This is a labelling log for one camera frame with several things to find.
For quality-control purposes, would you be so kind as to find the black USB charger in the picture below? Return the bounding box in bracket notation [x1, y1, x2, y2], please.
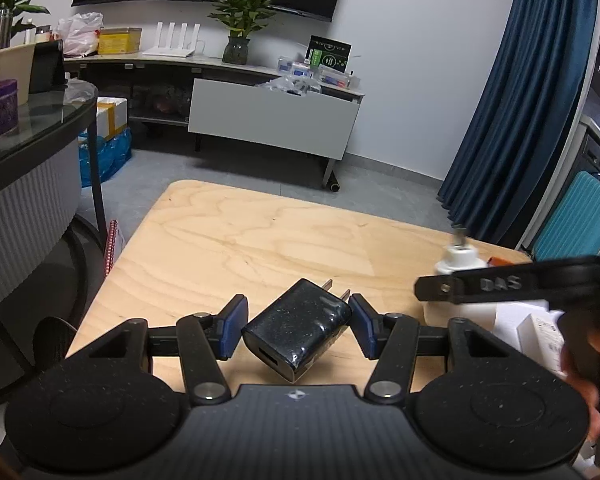
[242, 278, 352, 384]

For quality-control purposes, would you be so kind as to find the yellow box on cabinet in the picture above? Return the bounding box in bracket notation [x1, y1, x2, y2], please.
[97, 27, 142, 55]

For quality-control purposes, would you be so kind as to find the teal hard-shell suitcase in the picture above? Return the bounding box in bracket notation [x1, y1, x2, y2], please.
[531, 171, 600, 261]

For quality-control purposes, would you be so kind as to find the white TV cabinet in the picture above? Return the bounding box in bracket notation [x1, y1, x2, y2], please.
[65, 53, 363, 191]

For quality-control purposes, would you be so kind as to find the white plug-in device green button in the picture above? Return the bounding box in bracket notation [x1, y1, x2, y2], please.
[414, 228, 496, 330]

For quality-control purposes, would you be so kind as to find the white plastic bag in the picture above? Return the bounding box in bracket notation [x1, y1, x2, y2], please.
[56, 12, 104, 58]

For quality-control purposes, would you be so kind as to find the cardboard box yellow tape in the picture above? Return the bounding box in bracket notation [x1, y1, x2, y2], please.
[96, 96, 128, 141]

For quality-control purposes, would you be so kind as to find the potted bamboo in dark vase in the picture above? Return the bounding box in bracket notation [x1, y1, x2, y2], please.
[209, 0, 277, 65]

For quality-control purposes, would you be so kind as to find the black green display card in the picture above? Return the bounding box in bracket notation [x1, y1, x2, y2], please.
[306, 35, 351, 74]

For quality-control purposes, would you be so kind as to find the person's right hand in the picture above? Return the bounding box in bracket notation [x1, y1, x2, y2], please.
[560, 328, 600, 442]

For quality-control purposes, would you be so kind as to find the orange-rimmed white box lid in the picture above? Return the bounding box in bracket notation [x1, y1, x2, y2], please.
[486, 254, 569, 380]

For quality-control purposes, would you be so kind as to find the dark blue curtain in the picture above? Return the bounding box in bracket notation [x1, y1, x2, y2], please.
[438, 0, 598, 248]

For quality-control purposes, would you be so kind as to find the blue bag on floor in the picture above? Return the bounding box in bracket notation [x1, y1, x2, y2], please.
[78, 127, 132, 188]

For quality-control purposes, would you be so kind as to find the white four-antenna router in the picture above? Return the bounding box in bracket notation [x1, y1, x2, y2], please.
[142, 22, 200, 58]

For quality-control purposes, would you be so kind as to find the white flat product box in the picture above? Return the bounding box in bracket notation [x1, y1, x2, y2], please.
[517, 314, 565, 377]

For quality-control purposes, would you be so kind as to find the washing machine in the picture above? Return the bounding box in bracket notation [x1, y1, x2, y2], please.
[577, 133, 600, 179]

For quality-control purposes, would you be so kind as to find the dark round glass table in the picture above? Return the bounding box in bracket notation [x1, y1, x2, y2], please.
[0, 79, 106, 405]

